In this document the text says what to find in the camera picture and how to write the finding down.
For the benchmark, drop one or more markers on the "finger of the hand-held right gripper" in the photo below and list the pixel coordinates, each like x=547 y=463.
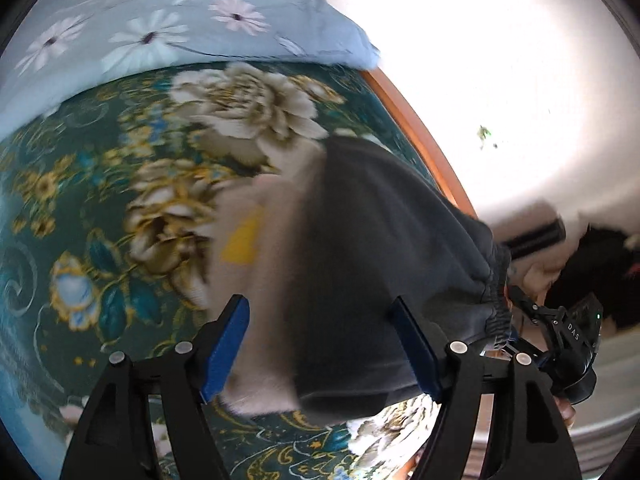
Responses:
x=532 y=310
x=510 y=347

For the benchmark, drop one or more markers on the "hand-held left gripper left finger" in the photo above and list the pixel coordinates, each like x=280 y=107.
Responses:
x=225 y=355

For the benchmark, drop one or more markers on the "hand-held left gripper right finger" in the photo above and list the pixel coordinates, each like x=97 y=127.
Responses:
x=417 y=355

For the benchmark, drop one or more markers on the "beige garment with yellow patch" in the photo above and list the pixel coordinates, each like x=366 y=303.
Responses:
x=260 y=280

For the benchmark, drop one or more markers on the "dark grey pants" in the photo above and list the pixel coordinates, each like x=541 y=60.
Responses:
x=375 y=260

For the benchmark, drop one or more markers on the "person's right hand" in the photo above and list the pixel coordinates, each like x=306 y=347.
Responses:
x=565 y=410

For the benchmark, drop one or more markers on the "black cylindrical object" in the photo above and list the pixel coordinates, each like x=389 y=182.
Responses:
x=537 y=240

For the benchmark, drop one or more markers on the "person's black clothing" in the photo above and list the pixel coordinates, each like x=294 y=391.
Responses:
x=605 y=265

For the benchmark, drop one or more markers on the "small green object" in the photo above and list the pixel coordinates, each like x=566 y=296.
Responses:
x=483 y=133

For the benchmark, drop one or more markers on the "teal floral blanket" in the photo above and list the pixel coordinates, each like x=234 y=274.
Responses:
x=75 y=220

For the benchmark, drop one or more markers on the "orange wooden bed frame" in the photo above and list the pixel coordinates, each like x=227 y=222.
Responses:
x=420 y=135

